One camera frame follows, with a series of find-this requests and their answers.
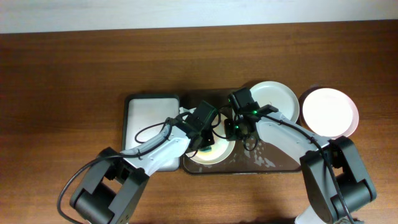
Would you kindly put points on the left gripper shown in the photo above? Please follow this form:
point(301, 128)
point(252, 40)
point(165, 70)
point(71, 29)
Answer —
point(209, 139)

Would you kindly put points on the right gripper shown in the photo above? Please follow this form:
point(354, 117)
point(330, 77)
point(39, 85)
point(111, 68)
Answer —
point(231, 134)

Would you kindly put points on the green and yellow sponge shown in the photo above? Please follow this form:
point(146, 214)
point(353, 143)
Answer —
point(207, 149)

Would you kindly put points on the cream plate with red stain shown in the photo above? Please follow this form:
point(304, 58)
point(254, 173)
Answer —
point(221, 148)

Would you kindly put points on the pale green plate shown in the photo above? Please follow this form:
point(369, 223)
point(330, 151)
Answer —
point(279, 96)

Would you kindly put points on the pink plate with red stain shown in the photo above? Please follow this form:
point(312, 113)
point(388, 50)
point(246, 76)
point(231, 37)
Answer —
point(330, 113)

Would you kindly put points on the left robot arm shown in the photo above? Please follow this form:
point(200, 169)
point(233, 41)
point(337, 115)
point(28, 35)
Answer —
point(115, 181)

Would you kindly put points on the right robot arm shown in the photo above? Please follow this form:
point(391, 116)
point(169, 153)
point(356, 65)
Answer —
point(336, 179)

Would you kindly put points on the brown plastic tray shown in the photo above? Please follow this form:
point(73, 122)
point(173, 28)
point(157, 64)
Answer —
point(265, 158)

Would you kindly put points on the black tray with white foam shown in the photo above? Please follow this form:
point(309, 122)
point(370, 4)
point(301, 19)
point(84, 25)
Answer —
point(144, 135)

